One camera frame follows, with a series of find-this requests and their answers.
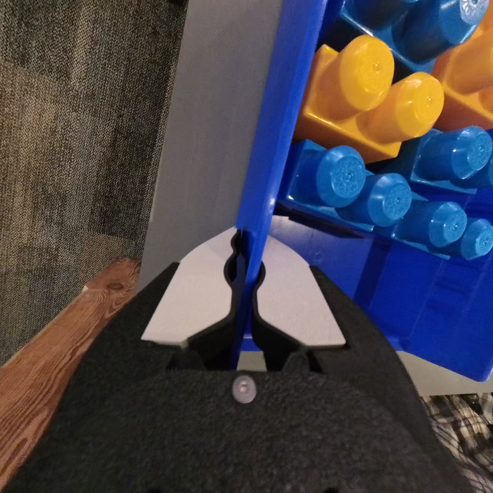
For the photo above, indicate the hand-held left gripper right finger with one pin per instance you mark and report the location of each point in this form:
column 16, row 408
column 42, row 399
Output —
column 300, row 308

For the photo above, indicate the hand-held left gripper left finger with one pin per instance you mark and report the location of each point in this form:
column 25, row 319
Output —
column 185, row 304

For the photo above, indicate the blue plastic bin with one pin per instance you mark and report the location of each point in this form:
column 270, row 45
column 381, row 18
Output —
column 269, row 115

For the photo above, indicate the pile of yellow and blue blocks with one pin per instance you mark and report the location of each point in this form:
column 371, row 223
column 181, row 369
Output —
column 366, row 96

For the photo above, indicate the person's plaid shirt torso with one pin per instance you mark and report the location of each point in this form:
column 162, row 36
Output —
column 462, row 435

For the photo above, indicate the wooden post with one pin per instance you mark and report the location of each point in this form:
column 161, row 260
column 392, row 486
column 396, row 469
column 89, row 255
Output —
column 46, row 346

